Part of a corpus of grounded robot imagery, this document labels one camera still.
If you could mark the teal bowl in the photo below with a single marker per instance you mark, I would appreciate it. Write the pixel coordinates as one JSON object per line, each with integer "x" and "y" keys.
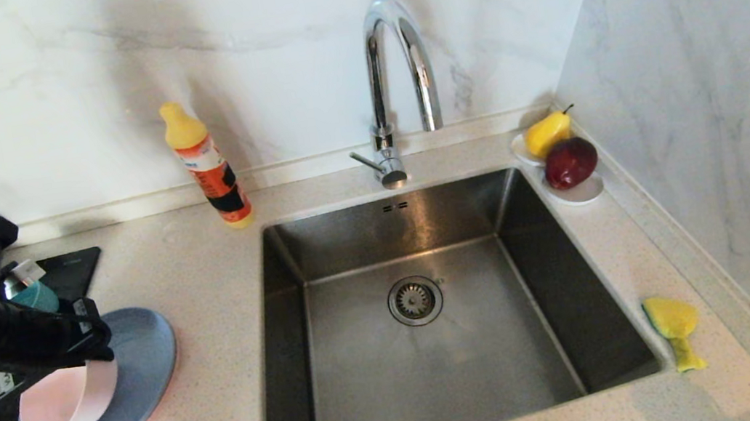
{"x": 38, "y": 294}

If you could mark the small light pink plate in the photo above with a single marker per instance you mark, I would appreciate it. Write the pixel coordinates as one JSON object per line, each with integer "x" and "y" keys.
{"x": 65, "y": 404}

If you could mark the blue plate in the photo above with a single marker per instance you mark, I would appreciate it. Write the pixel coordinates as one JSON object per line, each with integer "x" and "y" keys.
{"x": 141, "y": 375}

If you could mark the orange dish soap bottle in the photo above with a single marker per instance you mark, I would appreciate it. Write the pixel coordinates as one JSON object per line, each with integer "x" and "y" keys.
{"x": 212, "y": 174}

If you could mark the yellow sponge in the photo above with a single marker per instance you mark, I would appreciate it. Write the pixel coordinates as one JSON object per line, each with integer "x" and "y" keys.
{"x": 671, "y": 319}

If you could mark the metal sink drain strainer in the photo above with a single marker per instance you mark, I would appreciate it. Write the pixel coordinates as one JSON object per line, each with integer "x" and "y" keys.
{"x": 416, "y": 302}

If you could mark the stainless steel sink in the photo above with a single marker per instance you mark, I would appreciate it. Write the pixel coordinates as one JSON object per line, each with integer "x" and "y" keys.
{"x": 442, "y": 377}

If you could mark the chrome gooseneck faucet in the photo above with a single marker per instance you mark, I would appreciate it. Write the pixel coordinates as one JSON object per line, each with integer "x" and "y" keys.
{"x": 388, "y": 156}

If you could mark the yellow pear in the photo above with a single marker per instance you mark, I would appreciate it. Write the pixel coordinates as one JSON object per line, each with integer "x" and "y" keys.
{"x": 545, "y": 133}

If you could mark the dark red apple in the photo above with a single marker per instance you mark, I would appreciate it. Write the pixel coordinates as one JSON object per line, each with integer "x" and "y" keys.
{"x": 569, "y": 163}

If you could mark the white fruit dish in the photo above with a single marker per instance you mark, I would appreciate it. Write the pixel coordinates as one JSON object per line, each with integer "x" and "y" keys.
{"x": 583, "y": 194}

